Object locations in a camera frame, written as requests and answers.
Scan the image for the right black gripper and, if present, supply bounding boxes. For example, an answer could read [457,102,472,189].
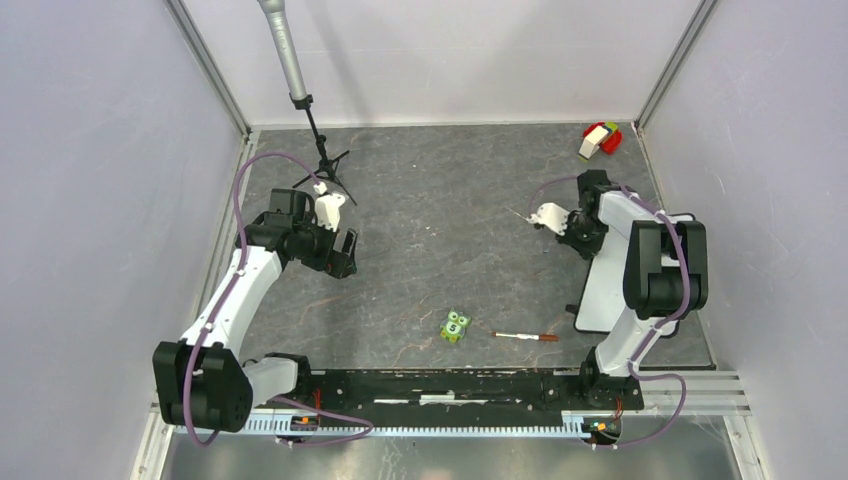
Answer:
[553,212,605,257]

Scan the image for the slotted cable duct rail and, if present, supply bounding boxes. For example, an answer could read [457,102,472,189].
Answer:
[239,409,617,440]

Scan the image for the red and white toy blocks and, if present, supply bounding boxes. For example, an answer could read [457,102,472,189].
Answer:
[578,122,623,161]

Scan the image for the white whiteboard black frame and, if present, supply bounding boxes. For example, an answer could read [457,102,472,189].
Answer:
[569,254,626,334]

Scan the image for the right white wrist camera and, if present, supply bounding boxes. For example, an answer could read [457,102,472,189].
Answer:
[528,202,570,236]

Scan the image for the white marker brown cap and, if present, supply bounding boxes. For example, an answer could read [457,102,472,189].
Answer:
[491,331,559,342]

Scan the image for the green owl number block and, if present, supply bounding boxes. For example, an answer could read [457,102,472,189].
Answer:
[440,309,472,344]

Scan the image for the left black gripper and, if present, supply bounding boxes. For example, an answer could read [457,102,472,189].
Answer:
[293,212,357,279]

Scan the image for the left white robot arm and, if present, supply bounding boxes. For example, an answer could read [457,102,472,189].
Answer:
[152,186,358,433]

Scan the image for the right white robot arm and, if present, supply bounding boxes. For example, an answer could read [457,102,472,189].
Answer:
[554,169,709,408]

